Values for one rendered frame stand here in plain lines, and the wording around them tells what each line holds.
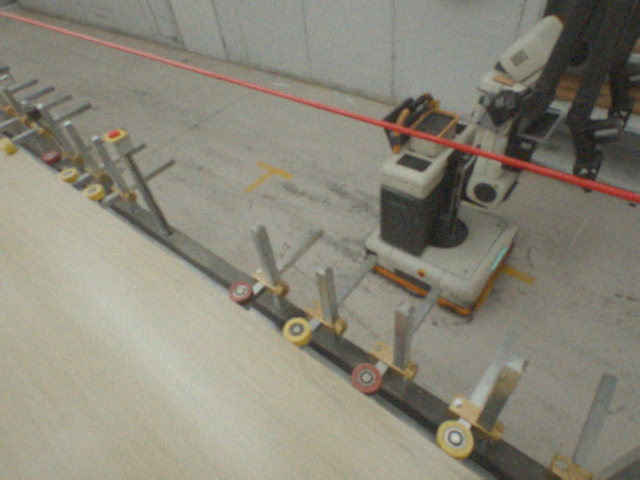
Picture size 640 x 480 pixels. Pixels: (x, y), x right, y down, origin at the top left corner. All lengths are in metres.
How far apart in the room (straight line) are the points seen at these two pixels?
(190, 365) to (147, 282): 0.39
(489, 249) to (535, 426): 0.85
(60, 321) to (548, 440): 1.98
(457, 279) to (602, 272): 0.95
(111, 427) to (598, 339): 2.17
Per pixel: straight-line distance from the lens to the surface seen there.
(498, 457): 1.32
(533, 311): 2.46
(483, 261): 2.23
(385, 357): 1.21
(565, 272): 2.70
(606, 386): 1.34
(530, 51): 1.61
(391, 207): 2.02
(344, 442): 1.07
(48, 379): 1.46
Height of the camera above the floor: 1.93
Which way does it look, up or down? 46 degrees down
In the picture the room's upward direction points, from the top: 9 degrees counter-clockwise
